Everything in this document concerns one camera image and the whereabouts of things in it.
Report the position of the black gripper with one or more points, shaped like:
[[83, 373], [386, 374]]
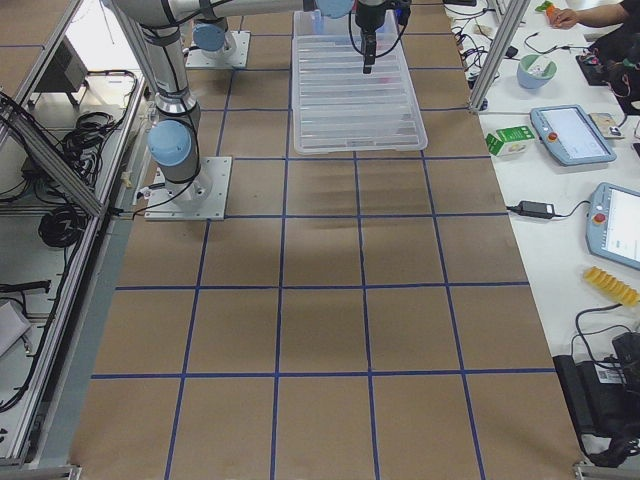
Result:
[[369, 16]]

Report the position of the clear plastic box lid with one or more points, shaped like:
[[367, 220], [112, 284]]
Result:
[[338, 108]]

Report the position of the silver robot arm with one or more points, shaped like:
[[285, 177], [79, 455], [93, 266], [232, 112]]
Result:
[[213, 37], [173, 142]]

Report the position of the clear plastic storage box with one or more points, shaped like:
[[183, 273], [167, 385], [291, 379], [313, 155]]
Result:
[[313, 23]]

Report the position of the person hand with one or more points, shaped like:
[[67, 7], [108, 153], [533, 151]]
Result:
[[563, 18]]

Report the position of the green white carton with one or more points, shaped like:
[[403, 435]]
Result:
[[509, 141]]

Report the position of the far teach pendant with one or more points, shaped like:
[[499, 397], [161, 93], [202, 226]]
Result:
[[570, 136]]

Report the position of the teach pendant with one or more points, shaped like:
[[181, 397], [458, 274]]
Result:
[[570, 136], [612, 228]]

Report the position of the black power adapter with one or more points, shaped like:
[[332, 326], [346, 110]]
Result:
[[536, 209]]

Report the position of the near teach pendant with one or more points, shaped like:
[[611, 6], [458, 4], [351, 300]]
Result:
[[612, 228]]

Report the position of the yellow toy piece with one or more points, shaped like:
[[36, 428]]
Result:
[[611, 286]]

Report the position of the black device on table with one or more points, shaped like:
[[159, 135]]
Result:
[[603, 401]]

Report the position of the aluminium frame post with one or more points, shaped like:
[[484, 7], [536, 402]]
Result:
[[502, 40]]

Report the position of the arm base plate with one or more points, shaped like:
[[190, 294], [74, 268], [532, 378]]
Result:
[[197, 60], [204, 199]]

